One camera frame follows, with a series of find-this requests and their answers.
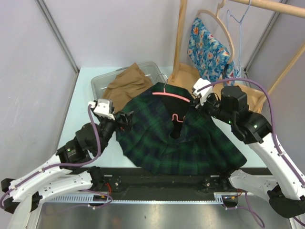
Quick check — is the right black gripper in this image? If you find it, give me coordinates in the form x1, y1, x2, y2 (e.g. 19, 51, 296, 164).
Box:
191, 91, 235, 125

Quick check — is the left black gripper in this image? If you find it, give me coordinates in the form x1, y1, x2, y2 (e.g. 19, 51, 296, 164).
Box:
96, 111, 134, 155

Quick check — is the green plaid garment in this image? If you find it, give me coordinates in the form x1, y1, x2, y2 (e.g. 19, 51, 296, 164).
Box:
116, 84, 247, 175

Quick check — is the pink plastic hanger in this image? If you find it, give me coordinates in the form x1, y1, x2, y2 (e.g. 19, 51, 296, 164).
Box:
152, 73, 192, 125

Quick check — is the blue floral skirt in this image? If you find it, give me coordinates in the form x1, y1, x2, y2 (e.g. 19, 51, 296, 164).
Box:
187, 17, 241, 83

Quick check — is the beige wooden hanger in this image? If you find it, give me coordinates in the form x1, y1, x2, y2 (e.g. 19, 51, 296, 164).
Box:
194, 0, 235, 65

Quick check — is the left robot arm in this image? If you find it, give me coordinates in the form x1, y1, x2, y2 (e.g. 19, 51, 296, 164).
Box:
0, 110, 133, 213

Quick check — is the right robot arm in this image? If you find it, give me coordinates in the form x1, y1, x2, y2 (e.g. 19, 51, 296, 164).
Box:
192, 85, 305, 219

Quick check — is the tan folded garment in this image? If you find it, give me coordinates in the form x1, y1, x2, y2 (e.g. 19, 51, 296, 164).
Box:
102, 63, 153, 113

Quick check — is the clear plastic tray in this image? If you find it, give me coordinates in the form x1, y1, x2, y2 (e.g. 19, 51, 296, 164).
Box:
91, 62, 168, 100

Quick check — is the wooden clothes rack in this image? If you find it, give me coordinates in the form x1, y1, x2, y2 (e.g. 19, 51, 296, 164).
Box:
167, 0, 305, 113

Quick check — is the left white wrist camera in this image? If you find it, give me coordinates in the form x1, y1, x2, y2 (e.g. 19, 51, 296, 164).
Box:
88, 99, 115, 120

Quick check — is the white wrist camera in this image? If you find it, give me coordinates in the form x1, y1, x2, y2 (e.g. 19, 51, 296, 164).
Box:
88, 99, 115, 120
192, 78, 213, 108

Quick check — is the blue wire hanger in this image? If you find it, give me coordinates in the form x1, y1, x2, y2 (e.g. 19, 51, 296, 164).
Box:
225, 0, 252, 77

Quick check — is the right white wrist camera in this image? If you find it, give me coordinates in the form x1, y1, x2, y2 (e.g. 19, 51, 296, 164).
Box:
192, 78, 213, 108

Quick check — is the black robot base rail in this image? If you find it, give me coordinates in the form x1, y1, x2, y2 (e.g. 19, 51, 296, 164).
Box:
78, 167, 270, 210

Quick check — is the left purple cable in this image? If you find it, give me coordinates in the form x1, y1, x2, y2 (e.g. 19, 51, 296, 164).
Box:
0, 104, 114, 212

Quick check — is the purple cable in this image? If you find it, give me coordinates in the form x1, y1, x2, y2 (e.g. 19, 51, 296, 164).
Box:
199, 78, 305, 227
0, 104, 114, 212

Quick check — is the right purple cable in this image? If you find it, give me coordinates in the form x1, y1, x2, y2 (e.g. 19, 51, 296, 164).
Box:
199, 78, 305, 227

